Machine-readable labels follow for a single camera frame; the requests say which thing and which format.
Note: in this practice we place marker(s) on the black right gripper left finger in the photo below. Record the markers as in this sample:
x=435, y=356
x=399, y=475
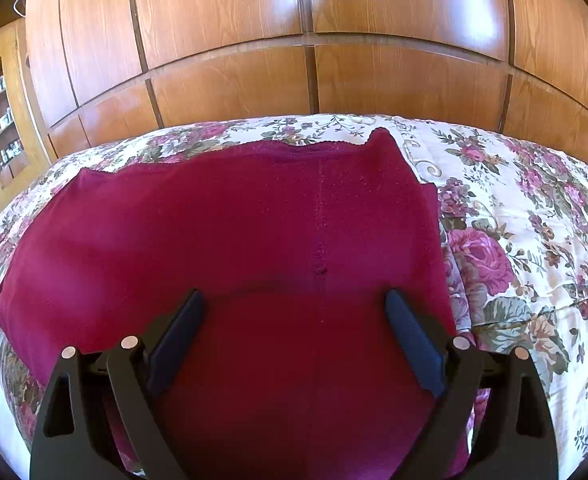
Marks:
x=167, y=339

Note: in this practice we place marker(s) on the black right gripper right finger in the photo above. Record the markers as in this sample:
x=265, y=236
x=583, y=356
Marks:
x=422, y=340

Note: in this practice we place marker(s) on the dark red knit sweater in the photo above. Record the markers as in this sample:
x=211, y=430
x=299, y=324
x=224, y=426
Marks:
x=295, y=372

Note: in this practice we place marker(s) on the floral bedspread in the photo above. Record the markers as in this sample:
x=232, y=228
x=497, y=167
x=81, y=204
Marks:
x=513, y=222

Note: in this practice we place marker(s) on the wooden corner shelf cabinet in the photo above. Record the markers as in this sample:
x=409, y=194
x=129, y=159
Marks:
x=25, y=151

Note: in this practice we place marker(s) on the wooden wardrobe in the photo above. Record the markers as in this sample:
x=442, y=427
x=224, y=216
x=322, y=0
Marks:
x=105, y=70

